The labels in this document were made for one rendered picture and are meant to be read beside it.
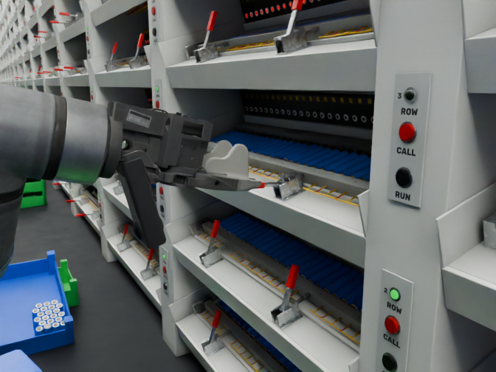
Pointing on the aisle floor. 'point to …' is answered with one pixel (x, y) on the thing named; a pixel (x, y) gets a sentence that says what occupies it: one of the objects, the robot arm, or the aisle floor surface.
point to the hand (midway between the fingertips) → (248, 186)
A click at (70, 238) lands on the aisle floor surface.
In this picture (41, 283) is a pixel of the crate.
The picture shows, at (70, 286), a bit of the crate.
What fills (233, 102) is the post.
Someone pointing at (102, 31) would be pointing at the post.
